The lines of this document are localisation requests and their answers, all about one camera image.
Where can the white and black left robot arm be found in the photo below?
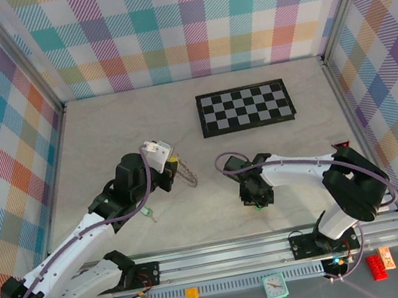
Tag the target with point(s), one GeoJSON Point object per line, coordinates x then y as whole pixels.
{"type": "Point", "coordinates": [67, 251]}

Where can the aluminium frame beam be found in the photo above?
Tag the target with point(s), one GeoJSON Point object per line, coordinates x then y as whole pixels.
{"type": "Point", "coordinates": [56, 161]}
{"type": "Point", "coordinates": [356, 122]}

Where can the red toy brick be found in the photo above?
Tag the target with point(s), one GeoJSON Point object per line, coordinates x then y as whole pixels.
{"type": "Point", "coordinates": [377, 267]}

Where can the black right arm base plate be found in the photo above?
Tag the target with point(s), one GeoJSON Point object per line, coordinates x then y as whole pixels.
{"type": "Point", "coordinates": [303, 246]}

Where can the mint green clock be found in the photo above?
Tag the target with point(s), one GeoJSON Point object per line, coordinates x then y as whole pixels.
{"type": "Point", "coordinates": [274, 286]}

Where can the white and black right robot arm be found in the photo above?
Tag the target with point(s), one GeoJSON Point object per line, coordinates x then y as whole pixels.
{"type": "Point", "coordinates": [302, 170]}

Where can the aluminium mounting rail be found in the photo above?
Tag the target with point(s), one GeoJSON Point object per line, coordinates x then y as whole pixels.
{"type": "Point", "coordinates": [221, 258]}

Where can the black and red triangle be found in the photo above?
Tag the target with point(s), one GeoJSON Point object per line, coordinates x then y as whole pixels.
{"type": "Point", "coordinates": [343, 145]}

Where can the black and grey chessboard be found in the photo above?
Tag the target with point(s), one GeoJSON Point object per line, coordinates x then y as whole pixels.
{"type": "Point", "coordinates": [245, 106]}

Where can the orange toy brick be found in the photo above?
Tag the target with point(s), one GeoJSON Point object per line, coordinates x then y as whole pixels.
{"type": "Point", "coordinates": [192, 295]}

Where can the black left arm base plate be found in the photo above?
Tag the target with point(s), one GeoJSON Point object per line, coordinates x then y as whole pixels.
{"type": "Point", "coordinates": [149, 274]}

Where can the peach wooden block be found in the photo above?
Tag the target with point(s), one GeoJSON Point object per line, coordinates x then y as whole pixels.
{"type": "Point", "coordinates": [386, 258]}

